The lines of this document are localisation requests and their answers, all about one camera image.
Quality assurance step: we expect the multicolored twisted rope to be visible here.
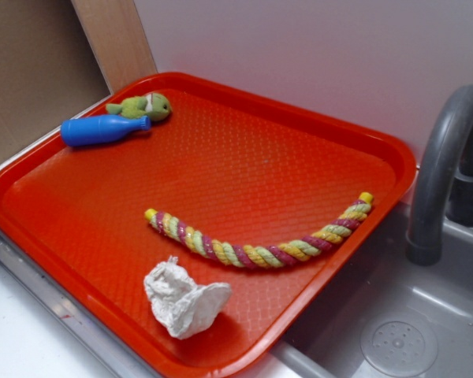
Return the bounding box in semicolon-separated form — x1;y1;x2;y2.
143;191;375;270

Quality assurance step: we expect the red plastic tray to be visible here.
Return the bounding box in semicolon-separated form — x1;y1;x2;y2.
0;73;415;377

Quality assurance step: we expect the green plush fish toy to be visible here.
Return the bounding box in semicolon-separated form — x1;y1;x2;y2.
106;92;172;122

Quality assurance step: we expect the crumpled white paper towel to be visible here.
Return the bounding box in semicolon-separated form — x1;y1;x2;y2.
143;256;233;339

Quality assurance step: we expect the blue plastic bottle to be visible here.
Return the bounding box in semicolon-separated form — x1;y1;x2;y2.
60;115;151;147

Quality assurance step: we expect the grey toy sink basin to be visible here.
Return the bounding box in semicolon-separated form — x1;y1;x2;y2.
270;204;473;378

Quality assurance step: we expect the wooden board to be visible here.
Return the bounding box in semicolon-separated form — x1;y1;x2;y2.
72;0;158;93

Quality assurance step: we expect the grey toy faucet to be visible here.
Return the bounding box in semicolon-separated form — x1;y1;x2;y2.
406;84;473;266

